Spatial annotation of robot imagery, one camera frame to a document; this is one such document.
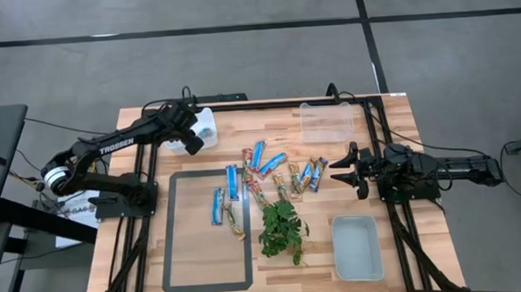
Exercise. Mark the white table label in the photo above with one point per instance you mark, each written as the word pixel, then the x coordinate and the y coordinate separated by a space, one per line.
pixel 397 94

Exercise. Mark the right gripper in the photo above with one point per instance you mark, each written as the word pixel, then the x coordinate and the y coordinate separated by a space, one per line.
pixel 373 171

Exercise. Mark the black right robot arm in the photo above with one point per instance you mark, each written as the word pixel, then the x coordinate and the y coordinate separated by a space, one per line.
pixel 458 169

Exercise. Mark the white plastic bin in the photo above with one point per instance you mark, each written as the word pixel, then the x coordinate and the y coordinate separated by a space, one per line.
pixel 207 119

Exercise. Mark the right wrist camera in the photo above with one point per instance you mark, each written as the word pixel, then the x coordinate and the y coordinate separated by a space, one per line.
pixel 398 153

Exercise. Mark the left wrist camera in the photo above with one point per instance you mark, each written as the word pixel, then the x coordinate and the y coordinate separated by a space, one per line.
pixel 180 116

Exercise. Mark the dark desk beam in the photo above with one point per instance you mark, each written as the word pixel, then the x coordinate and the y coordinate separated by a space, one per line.
pixel 45 220

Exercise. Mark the clear plastic bin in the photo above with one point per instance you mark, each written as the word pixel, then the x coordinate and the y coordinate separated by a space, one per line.
pixel 326 122

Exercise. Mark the green plant in white pot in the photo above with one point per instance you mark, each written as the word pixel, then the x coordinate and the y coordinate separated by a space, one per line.
pixel 282 227

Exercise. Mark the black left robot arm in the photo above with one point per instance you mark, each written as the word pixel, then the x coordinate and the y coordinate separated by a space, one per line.
pixel 108 147

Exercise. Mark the white printed paper sheet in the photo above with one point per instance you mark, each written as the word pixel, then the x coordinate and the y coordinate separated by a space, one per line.
pixel 75 231

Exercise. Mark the black power strip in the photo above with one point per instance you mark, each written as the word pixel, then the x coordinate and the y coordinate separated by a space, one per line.
pixel 226 97

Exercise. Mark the clear mat with dark border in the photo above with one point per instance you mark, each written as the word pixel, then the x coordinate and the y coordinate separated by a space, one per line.
pixel 204 256

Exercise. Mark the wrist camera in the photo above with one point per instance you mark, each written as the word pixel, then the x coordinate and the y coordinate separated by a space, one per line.
pixel 398 153
pixel 180 116

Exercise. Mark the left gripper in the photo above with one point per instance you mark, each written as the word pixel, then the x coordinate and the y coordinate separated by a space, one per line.
pixel 194 145

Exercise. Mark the grey plastic bin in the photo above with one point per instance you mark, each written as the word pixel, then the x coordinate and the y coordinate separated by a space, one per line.
pixel 357 248

